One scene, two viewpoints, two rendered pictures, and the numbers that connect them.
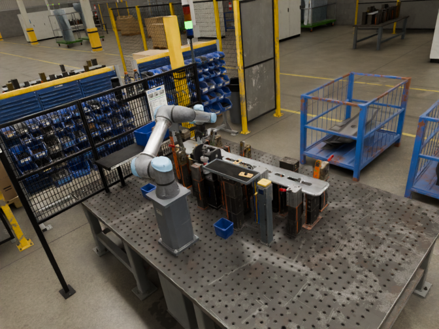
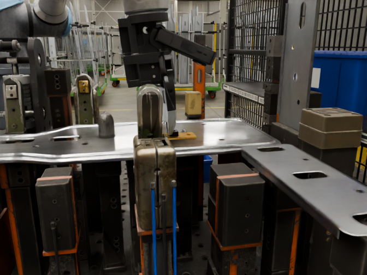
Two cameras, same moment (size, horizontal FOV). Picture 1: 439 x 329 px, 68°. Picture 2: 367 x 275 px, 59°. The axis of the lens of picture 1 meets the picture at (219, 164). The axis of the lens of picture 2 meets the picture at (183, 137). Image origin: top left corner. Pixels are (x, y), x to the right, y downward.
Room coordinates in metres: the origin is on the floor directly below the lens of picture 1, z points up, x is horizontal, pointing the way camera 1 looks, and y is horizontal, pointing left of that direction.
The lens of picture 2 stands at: (2.92, -0.34, 1.17)
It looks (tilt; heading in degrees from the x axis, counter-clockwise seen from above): 16 degrees down; 123
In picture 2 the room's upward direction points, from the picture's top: straight up
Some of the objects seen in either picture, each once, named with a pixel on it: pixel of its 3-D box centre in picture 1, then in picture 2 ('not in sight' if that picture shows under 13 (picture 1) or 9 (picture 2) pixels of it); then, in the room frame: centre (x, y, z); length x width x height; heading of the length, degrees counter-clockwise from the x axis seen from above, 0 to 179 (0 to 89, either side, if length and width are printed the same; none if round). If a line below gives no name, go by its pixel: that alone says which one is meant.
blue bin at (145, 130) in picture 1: (153, 132); (333, 77); (2.78, 0.56, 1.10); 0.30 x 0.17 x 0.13; 142
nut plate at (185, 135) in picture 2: not in sight; (173, 133); (2.58, 0.15, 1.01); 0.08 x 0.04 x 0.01; 45
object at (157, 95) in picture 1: (157, 102); not in sight; (3.01, 0.50, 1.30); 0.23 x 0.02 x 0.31; 135
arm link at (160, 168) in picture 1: (161, 169); (9, 18); (1.74, 0.35, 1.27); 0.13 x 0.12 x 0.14; 65
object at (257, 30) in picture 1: (259, 65); not in sight; (5.36, -0.83, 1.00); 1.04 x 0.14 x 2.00; 131
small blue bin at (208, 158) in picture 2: (149, 191); (195, 167); (2.35, 0.61, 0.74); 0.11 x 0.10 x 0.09; 45
